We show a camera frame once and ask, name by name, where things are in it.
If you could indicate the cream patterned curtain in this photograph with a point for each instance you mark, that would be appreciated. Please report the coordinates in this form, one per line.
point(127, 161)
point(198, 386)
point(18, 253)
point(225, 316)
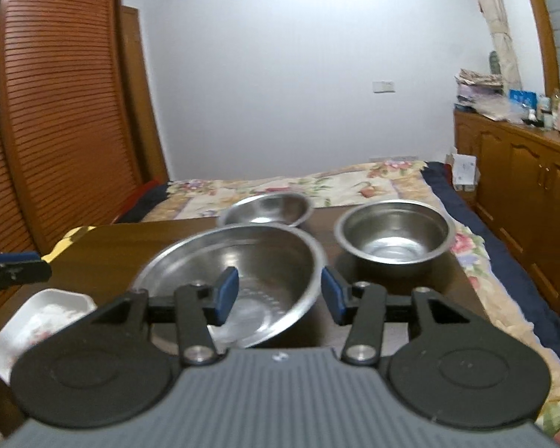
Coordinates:
point(499, 23)

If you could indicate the white wall switch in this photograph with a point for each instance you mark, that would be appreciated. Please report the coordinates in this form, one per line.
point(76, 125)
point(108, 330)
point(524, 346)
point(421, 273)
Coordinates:
point(383, 86)

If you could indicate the pile of papers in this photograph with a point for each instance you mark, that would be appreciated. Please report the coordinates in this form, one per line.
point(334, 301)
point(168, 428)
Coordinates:
point(476, 88)

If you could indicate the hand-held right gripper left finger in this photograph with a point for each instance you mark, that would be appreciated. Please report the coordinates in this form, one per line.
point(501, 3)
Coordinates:
point(226, 296)

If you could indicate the wooden window frame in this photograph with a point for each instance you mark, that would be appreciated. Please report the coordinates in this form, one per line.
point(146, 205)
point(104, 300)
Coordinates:
point(541, 23)

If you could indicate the wooden cabinet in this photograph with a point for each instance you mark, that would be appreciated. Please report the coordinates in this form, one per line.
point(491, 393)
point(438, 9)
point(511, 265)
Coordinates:
point(522, 186)

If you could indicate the white box beside cabinet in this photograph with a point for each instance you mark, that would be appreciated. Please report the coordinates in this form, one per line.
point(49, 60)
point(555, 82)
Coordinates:
point(464, 172)

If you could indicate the small grey fan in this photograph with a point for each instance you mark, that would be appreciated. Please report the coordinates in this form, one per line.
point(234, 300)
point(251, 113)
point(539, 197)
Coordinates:
point(494, 63)

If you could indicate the medium stainless steel bowl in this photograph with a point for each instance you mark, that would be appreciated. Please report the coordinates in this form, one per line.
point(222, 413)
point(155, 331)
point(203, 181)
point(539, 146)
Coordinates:
point(266, 210)

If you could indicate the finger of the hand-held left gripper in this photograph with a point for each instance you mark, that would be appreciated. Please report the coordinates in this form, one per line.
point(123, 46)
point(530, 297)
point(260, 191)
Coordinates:
point(14, 273)

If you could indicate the wooden louvered wardrobe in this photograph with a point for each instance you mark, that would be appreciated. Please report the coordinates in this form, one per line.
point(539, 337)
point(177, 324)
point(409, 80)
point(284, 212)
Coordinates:
point(51, 102)

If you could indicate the clear plastic bag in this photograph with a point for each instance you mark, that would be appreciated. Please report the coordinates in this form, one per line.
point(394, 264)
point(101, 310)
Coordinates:
point(494, 109)

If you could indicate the large stainless steel bowl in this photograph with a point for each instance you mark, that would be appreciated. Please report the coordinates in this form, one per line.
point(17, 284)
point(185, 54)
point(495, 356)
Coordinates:
point(270, 261)

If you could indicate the dark navy blanket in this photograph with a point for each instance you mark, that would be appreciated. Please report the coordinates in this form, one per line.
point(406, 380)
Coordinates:
point(499, 261)

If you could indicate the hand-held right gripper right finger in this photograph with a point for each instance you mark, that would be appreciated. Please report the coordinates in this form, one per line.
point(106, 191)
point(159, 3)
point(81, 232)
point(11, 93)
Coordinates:
point(333, 296)

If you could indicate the red and dark cloth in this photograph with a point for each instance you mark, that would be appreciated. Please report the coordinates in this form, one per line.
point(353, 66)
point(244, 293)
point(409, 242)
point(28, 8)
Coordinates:
point(140, 200)

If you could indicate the blue box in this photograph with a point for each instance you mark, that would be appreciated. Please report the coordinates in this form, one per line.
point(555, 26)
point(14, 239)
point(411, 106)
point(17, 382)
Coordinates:
point(522, 99)

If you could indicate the floral blanket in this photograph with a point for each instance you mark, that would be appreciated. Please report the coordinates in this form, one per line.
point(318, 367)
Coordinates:
point(354, 186)

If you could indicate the small stainless steel bowl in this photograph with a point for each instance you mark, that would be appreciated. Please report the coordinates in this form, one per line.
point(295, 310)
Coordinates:
point(394, 238)

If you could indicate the floral white square plate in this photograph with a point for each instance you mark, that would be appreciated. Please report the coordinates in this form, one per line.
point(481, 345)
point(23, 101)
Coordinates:
point(42, 319)

